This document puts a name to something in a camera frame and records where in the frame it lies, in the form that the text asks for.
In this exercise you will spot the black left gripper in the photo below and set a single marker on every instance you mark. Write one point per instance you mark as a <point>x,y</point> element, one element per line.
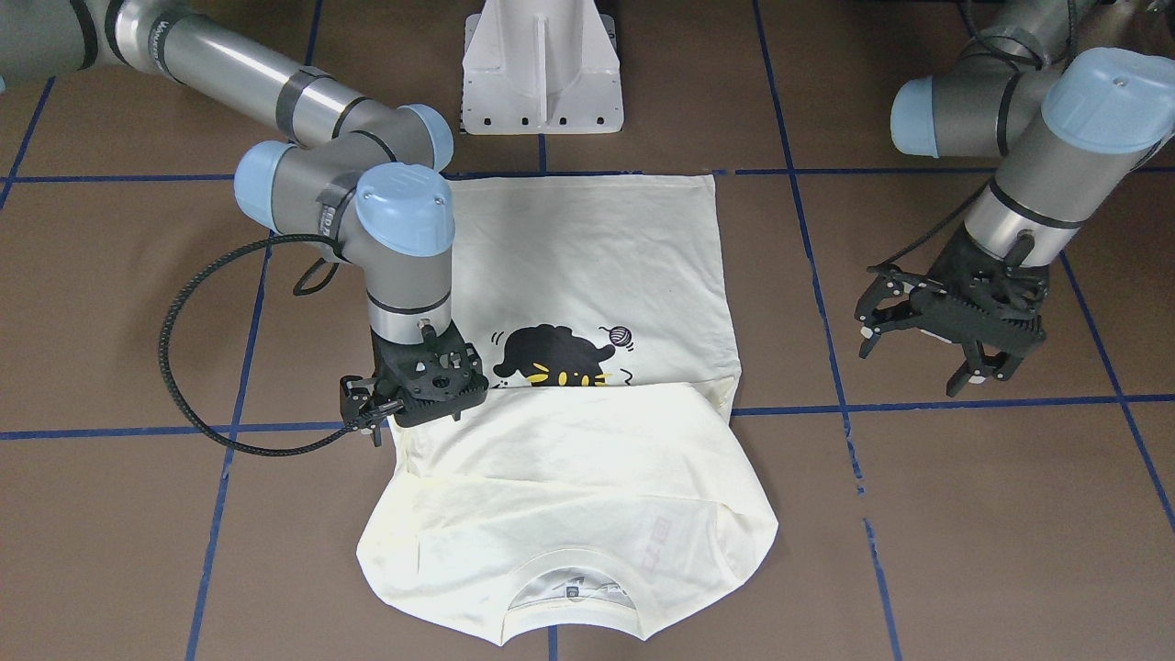
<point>952,260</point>

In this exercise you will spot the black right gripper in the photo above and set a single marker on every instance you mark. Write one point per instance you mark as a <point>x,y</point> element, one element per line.
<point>355,395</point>

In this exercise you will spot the cream long-sleeve cat shirt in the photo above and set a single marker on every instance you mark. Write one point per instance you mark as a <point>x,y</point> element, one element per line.
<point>600,483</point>

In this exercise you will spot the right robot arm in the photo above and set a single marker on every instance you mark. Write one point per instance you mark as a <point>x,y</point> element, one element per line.
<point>360,180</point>

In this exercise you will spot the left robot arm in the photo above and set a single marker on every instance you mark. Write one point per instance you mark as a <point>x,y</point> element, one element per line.
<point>1067,125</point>

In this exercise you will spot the brown paper table cover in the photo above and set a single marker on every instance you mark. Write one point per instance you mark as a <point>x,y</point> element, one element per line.
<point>1024,519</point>

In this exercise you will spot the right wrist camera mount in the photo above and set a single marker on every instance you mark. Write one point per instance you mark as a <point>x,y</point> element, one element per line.
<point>355,394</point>

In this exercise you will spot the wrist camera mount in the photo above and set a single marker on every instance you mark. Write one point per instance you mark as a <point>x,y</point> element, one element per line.
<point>355,394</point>
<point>887,303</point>

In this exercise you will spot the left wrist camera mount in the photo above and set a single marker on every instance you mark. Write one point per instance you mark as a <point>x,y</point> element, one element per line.
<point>887,303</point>

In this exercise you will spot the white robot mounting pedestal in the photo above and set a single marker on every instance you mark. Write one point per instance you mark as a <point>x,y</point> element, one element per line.
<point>541,67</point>

